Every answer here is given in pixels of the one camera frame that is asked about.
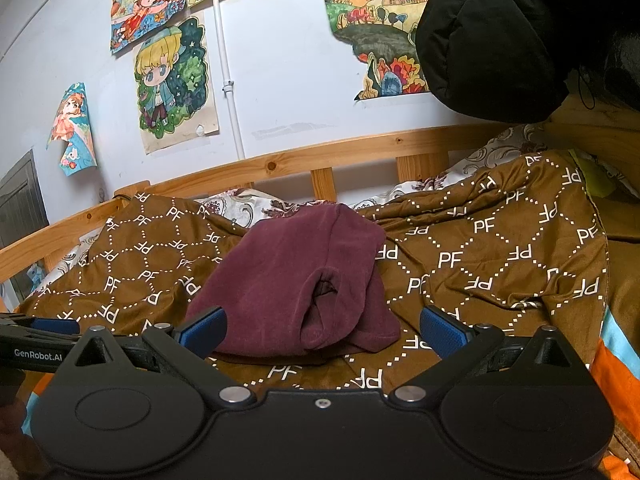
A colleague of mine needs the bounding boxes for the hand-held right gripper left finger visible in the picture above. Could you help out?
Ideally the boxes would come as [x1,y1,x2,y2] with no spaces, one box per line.
[62,306,256,408]

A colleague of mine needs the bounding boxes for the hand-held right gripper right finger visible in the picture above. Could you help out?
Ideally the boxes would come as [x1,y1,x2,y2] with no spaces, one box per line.
[389,306,585,408]

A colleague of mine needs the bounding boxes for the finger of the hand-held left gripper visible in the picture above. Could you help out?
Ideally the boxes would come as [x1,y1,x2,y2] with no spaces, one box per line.
[0,312,81,335]

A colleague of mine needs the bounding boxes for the maroon long-sleeve shirt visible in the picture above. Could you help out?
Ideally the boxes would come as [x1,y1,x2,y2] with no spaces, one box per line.
[185,202,402,366]

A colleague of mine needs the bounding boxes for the brown printed blanket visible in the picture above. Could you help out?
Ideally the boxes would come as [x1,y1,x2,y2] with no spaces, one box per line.
[15,150,640,391]

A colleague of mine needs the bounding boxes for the dark grey door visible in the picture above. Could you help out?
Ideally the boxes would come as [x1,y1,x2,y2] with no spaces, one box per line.
[0,149,51,306]

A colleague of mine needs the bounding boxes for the orange and blue quilt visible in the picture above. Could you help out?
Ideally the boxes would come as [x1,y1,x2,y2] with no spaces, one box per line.
[20,305,640,480]

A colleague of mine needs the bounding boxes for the yellow-green cloth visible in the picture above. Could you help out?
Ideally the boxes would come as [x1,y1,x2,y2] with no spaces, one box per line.
[567,150,621,201]

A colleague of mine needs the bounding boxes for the black puffy jacket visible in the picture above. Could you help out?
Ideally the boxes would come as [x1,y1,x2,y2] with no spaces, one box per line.
[415,0,640,123]

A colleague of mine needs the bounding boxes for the small curled wall poster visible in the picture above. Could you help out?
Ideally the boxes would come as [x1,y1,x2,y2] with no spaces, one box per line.
[46,81,97,177]

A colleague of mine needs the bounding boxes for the brown ribbed strap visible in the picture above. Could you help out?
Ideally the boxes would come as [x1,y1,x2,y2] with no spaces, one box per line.
[607,410,640,467]

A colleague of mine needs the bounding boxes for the white wall pipe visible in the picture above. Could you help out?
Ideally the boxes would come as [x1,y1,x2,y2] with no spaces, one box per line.
[212,0,247,161]

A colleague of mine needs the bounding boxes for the blond figure wall poster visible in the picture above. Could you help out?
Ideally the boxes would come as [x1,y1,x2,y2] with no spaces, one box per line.
[132,15,221,156]

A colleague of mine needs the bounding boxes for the black drawstring cord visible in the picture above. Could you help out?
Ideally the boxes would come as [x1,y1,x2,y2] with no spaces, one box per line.
[576,70,597,111]

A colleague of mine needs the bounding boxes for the landscape wall poster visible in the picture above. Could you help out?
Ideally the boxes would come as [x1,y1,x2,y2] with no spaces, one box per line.
[319,0,432,102]

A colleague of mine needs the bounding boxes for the red-haired figure wall poster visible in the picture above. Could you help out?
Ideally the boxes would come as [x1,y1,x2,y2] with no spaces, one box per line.
[110,0,188,56]

